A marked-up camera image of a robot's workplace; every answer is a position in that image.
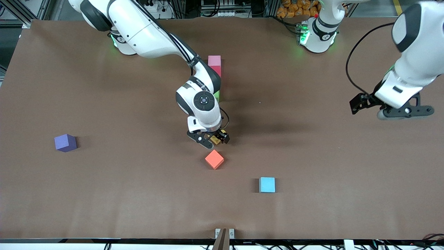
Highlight yellow foam block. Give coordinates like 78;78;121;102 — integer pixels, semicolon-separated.
209;130;228;145

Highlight orange foam block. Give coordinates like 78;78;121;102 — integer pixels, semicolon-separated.
205;149;225;170

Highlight light blue foam block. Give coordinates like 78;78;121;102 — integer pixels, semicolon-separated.
259;177;276;193

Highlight bag of orange objects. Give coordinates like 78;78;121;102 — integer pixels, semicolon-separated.
277;0;319;18

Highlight purple foam block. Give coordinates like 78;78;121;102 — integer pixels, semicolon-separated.
54;134;77;153

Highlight white power strip with plugs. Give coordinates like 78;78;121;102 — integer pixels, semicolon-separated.
146;0;174;14

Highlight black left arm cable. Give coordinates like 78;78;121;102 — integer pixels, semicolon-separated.
345;23;396;97

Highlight brown camera pole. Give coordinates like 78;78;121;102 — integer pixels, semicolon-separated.
212;228;230;250

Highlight aluminium frame profile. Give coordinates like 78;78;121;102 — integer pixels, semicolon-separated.
0;0;47;29

